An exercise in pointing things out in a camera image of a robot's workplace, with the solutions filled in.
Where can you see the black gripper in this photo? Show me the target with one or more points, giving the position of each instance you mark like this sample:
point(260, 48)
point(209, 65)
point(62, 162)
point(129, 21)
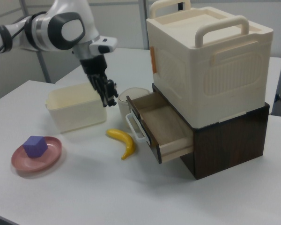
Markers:
point(93, 65)

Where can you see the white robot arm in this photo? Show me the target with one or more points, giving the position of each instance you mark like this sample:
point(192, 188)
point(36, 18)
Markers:
point(70, 30)

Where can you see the yellow toy banana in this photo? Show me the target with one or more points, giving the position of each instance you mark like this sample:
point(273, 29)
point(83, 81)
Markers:
point(128, 143)

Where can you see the dark brown wooden drawer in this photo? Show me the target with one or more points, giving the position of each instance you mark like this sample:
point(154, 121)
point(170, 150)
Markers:
point(164, 122)

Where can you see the small cream lidded trash can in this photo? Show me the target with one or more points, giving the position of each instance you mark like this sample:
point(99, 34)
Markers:
point(124, 105)

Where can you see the open cream plastic bin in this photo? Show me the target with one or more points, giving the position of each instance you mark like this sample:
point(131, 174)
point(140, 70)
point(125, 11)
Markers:
point(79, 117)

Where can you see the orange box latch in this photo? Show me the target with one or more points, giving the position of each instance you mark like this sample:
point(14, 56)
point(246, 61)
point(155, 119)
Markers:
point(153, 59)

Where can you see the purple foam cube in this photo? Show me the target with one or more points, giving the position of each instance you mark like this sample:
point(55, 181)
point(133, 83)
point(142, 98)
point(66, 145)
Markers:
point(35, 146)

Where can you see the pink plastic plate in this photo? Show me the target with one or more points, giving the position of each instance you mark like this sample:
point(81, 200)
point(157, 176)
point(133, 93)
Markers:
point(37, 164)

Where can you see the cream plastic storage box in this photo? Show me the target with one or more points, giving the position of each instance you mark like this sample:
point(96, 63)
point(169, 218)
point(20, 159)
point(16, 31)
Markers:
point(224, 70)

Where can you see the dark brown wooden cabinet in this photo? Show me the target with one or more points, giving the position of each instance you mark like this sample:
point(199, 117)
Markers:
point(224, 150)

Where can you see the grey partition post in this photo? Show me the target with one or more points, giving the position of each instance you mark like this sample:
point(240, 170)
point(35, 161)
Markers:
point(144, 23)
point(45, 68)

